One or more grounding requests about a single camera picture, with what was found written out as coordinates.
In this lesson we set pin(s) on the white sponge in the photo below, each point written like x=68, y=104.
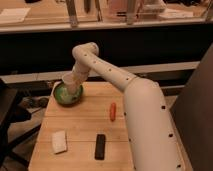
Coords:
x=59, y=143

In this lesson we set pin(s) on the orange carrot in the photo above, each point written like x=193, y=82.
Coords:
x=113, y=112

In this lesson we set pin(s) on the dark chair right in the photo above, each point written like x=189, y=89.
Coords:
x=193, y=114

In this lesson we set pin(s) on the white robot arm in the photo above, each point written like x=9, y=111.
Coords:
x=151, y=135

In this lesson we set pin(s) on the white ceramic cup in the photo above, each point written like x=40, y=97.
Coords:
x=71, y=82

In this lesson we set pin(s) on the dark furniture left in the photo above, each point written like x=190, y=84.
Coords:
x=12, y=112

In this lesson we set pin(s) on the black rectangular block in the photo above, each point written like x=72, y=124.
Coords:
x=100, y=147

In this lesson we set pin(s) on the white paper sheet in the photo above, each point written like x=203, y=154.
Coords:
x=13, y=15

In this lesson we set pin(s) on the green ceramic bowl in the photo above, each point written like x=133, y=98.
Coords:
x=64, y=98

